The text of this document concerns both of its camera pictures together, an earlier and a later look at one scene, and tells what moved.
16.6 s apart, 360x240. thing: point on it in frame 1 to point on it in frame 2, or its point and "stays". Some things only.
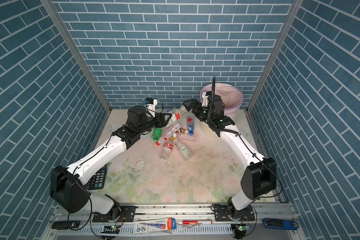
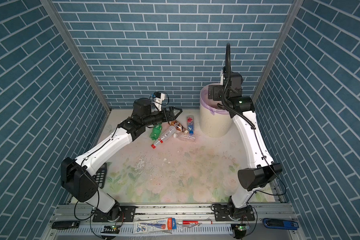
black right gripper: x=195 y=111 to x=215 y=89
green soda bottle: x=156 y=133 stays
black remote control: x=63 y=224 stays
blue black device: x=273 y=223 stays
